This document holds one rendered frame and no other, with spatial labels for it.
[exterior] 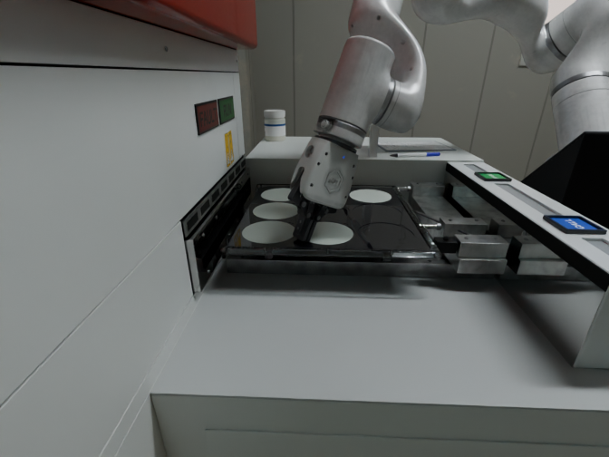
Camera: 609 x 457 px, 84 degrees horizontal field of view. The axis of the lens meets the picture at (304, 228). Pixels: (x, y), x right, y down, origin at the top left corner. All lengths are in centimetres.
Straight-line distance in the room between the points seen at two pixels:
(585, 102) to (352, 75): 61
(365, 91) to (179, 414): 52
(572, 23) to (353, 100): 71
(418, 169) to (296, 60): 160
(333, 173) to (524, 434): 43
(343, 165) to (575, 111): 61
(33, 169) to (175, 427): 35
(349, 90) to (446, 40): 195
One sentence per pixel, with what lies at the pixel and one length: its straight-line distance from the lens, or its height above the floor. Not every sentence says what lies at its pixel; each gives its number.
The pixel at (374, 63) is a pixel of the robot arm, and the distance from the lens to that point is 58.
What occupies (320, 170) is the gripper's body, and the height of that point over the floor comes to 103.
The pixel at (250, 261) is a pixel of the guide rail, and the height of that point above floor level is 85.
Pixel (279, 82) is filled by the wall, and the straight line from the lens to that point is 242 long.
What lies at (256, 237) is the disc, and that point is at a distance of 62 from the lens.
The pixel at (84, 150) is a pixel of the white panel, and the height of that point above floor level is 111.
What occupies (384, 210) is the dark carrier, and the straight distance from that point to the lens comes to 75.
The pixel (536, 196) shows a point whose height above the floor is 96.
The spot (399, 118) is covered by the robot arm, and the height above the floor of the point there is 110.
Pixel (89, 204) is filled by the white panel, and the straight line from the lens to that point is 35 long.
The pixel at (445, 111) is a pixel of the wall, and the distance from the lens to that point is 251.
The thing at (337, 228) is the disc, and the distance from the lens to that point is 65.
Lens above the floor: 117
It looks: 24 degrees down
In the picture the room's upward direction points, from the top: straight up
